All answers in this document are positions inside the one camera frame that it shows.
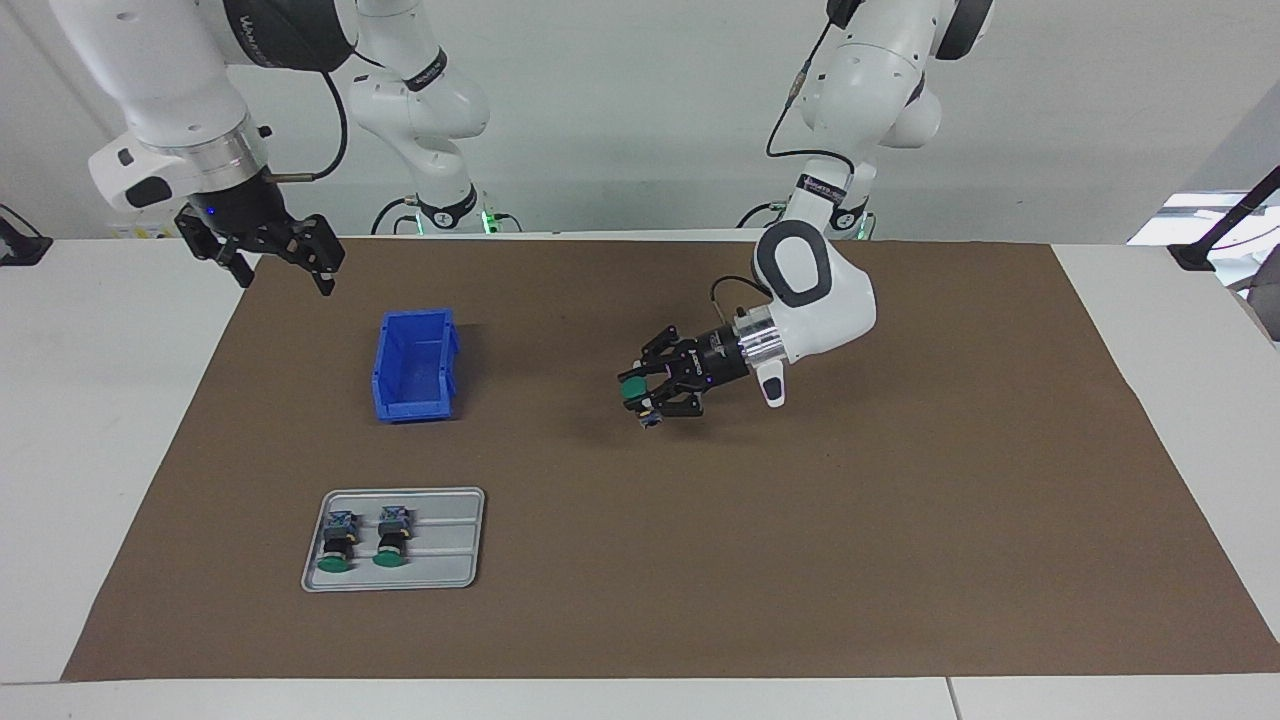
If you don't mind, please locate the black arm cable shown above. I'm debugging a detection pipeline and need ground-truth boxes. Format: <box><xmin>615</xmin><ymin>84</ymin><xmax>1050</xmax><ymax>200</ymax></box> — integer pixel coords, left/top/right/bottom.
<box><xmin>262</xmin><ymin>60</ymin><xmax>351</xmax><ymax>184</ymax></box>
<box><xmin>710</xmin><ymin>20</ymin><xmax>859</xmax><ymax>313</ymax></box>

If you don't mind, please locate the green push button switch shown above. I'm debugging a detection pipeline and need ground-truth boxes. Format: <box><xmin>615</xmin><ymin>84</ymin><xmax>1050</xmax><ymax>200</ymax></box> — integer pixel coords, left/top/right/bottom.
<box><xmin>617</xmin><ymin>370</ymin><xmax>668</xmax><ymax>432</ymax></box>
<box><xmin>316</xmin><ymin>510</ymin><xmax>359</xmax><ymax>574</ymax></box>
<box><xmin>373</xmin><ymin>505</ymin><xmax>415</xmax><ymax>569</ymax></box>

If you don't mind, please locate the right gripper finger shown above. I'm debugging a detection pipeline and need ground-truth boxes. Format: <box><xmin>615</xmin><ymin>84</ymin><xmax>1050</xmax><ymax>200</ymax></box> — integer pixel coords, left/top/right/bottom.
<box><xmin>175</xmin><ymin>205</ymin><xmax>256</xmax><ymax>289</ymax></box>
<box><xmin>240</xmin><ymin>213</ymin><xmax>346</xmax><ymax>297</ymax></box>

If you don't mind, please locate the brown table mat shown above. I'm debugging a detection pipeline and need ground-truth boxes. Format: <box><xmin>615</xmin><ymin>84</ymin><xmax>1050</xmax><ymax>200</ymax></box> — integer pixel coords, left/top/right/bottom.
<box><xmin>62</xmin><ymin>238</ymin><xmax>1280</xmax><ymax>683</ymax></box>

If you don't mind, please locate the blue plastic storage bin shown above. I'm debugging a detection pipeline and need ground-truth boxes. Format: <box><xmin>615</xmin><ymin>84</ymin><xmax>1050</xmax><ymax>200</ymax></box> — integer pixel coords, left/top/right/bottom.
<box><xmin>372</xmin><ymin>309</ymin><xmax>461</xmax><ymax>425</ymax></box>

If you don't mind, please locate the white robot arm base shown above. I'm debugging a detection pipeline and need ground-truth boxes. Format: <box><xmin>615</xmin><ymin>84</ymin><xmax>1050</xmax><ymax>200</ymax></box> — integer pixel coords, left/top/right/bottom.
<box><xmin>800</xmin><ymin>190</ymin><xmax>878</xmax><ymax>242</ymax></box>
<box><xmin>415</xmin><ymin>190</ymin><xmax>501</xmax><ymax>237</ymax></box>

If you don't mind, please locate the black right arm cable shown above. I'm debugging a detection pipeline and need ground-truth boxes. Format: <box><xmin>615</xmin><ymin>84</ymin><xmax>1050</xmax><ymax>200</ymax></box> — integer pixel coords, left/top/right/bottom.
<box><xmin>262</xmin><ymin>60</ymin><xmax>351</xmax><ymax>184</ymax></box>

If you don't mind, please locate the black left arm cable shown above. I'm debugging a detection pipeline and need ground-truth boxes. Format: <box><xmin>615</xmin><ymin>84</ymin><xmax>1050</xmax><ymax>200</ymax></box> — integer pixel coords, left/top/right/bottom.
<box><xmin>710</xmin><ymin>20</ymin><xmax>859</xmax><ymax>313</ymax></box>

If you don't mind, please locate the silver metal tray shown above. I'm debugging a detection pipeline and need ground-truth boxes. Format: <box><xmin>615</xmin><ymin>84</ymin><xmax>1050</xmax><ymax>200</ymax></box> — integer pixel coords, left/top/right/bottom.
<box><xmin>301</xmin><ymin>487</ymin><xmax>487</xmax><ymax>593</ymax></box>

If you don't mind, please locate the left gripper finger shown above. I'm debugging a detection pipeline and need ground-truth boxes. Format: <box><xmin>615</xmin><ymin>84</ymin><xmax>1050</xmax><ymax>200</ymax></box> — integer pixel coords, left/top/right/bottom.
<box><xmin>640</xmin><ymin>385</ymin><xmax>706</xmax><ymax>419</ymax></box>
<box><xmin>620</xmin><ymin>326</ymin><xmax>701</xmax><ymax>379</ymax></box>

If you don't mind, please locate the black camera stand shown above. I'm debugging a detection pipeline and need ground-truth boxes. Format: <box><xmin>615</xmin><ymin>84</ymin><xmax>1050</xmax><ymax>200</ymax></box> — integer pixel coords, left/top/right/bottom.
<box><xmin>1170</xmin><ymin>165</ymin><xmax>1280</xmax><ymax>273</ymax></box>
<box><xmin>0</xmin><ymin>205</ymin><xmax>53</xmax><ymax>267</ymax></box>

